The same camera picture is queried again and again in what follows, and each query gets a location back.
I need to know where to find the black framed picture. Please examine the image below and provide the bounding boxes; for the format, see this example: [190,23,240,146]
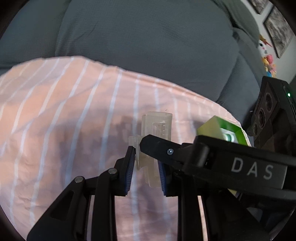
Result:
[263,6,294,58]
[248,0,269,15]

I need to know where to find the colourful plush toys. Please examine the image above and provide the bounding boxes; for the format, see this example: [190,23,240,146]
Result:
[258,35,276,78]

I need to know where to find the translucent plastic clip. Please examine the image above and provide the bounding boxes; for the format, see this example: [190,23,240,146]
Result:
[128,111,173,188]

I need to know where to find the green cardboard box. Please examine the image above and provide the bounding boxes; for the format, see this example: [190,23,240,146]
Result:
[196,115,252,197]

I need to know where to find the grey green sofa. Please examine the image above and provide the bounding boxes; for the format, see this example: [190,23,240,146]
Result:
[0,0,265,128]

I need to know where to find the pink white striped cloth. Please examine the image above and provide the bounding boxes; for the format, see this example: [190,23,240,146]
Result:
[1,57,239,237]

